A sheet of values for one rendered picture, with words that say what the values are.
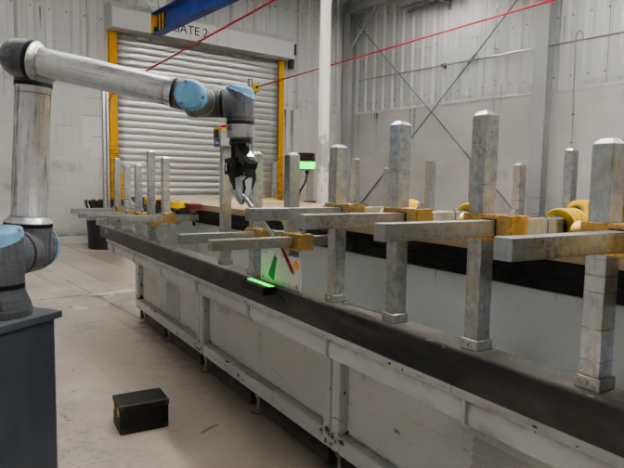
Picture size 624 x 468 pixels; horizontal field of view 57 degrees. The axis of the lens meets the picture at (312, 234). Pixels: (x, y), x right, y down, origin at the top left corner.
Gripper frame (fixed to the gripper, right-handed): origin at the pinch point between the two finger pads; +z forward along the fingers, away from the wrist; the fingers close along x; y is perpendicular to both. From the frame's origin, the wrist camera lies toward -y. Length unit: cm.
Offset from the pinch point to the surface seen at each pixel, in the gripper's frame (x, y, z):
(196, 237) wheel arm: 15.3, 1.4, 11.5
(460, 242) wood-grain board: -25, -72, 7
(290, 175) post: -6.4, -19.8, -8.3
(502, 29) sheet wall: -667, 468, -254
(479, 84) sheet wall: -665, 508, -173
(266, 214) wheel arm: 16, -49, 1
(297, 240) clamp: -5.6, -26.3, 10.7
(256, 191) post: -7.6, 5.2, -2.9
